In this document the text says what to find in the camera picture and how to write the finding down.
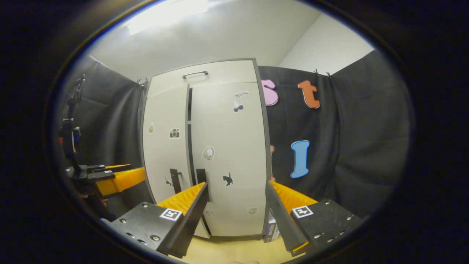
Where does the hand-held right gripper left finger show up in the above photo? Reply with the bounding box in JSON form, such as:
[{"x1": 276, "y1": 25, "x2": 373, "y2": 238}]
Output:
[{"x1": 110, "y1": 182, "x2": 210, "y2": 259}]

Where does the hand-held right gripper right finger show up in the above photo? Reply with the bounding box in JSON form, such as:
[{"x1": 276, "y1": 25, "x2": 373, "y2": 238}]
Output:
[{"x1": 265, "y1": 180, "x2": 363, "y2": 257}]

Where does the white shoe cabinet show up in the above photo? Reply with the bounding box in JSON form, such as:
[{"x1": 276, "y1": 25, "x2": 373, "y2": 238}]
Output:
[{"x1": 137, "y1": 58, "x2": 273, "y2": 242}]

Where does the blue white box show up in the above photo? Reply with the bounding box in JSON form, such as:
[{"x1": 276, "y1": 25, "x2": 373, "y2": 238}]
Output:
[{"x1": 264, "y1": 209, "x2": 281, "y2": 243}]

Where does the black backdrop cloth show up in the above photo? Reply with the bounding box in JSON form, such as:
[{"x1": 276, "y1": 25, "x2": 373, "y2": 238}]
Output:
[
  {"x1": 55, "y1": 55, "x2": 151, "y2": 220},
  {"x1": 258, "y1": 49, "x2": 411, "y2": 219}
]

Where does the white shoe cabinet door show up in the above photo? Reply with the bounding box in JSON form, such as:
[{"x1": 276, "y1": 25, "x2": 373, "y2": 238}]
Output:
[
  {"x1": 189, "y1": 81, "x2": 272, "y2": 237},
  {"x1": 142, "y1": 84, "x2": 211, "y2": 239}
]

